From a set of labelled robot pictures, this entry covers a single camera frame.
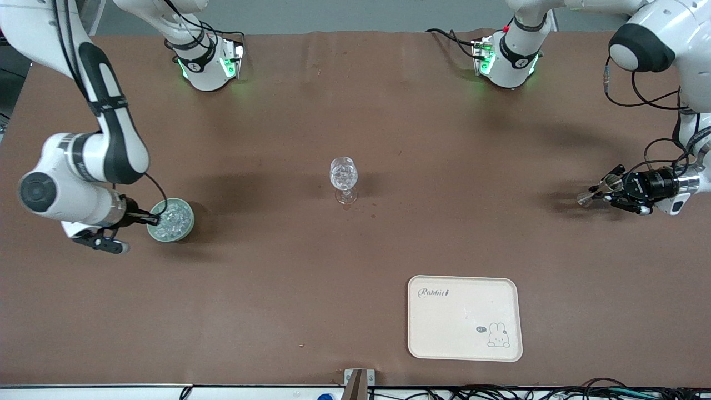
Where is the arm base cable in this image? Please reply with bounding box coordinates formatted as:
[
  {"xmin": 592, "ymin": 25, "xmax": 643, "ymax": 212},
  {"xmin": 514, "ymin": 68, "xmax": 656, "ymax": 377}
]
[
  {"xmin": 197, "ymin": 22, "xmax": 246, "ymax": 51},
  {"xmin": 427, "ymin": 28, "xmax": 479, "ymax": 59}
]

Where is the pale green round bowl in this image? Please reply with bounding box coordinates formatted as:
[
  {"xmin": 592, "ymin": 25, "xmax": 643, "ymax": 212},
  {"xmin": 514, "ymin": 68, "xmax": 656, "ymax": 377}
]
[{"xmin": 147, "ymin": 198, "xmax": 196, "ymax": 243}]

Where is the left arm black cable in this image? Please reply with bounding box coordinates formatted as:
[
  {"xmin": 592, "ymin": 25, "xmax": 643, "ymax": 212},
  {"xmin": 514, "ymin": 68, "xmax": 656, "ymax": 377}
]
[{"xmin": 603, "ymin": 53, "xmax": 695, "ymax": 178}]

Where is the clear stemmed wine glass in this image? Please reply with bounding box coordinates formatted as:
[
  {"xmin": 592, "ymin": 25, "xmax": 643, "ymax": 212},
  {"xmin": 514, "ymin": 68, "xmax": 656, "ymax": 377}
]
[{"xmin": 329, "ymin": 157, "xmax": 359, "ymax": 206}]

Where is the pile of clear ice cubes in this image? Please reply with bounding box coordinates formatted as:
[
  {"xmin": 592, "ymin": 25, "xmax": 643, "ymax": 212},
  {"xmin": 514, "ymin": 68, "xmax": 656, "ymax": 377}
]
[{"xmin": 156, "ymin": 203, "xmax": 191, "ymax": 239}]

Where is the cream rabbit print tray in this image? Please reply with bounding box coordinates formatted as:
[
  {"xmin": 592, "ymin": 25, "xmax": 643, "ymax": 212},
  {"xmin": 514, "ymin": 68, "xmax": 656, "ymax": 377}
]
[{"xmin": 407, "ymin": 275, "xmax": 524, "ymax": 363}]

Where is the grey metal mount bracket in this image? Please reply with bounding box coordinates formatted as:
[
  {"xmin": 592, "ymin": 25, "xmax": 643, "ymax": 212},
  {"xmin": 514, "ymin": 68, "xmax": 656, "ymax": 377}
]
[{"xmin": 343, "ymin": 368, "xmax": 376, "ymax": 388}]

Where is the brown table mat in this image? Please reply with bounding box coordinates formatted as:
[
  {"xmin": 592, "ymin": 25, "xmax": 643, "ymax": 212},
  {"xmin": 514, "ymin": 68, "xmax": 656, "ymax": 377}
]
[{"xmin": 0, "ymin": 28, "xmax": 711, "ymax": 388}]

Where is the steel double jigger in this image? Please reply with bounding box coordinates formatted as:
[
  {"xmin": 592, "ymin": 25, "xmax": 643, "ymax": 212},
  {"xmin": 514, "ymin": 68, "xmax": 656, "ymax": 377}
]
[{"xmin": 577, "ymin": 174, "xmax": 624, "ymax": 206}]

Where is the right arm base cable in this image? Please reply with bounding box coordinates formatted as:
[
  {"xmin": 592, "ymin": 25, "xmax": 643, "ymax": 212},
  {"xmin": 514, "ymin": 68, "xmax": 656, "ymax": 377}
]
[{"xmin": 197, "ymin": 22, "xmax": 246, "ymax": 51}]

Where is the black cable bundle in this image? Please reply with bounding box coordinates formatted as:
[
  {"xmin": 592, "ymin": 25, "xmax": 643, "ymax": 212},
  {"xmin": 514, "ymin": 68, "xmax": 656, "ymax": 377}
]
[{"xmin": 367, "ymin": 378, "xmax": 711, "ymax": 400}]

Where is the left arm base cable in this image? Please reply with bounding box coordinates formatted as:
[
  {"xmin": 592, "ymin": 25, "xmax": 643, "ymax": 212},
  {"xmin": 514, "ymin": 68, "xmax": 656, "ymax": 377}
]
[{"xmin": 427, "ymin": 28, "xmax": 479, "ymax": 59}]

